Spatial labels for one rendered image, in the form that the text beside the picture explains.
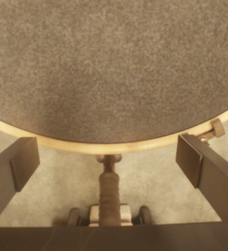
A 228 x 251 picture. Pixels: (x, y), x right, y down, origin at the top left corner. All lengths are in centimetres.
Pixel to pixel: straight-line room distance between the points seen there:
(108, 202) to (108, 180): 4
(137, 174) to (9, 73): 109
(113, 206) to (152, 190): 108
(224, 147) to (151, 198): 60
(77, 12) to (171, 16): 11
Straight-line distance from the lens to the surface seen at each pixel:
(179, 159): 16
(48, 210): 148
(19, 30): 27
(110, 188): 29
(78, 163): 121
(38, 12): 27
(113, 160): 34
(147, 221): 130
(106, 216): 27
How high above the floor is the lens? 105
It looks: 73 degrees down
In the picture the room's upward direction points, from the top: 174 degrees clockwise
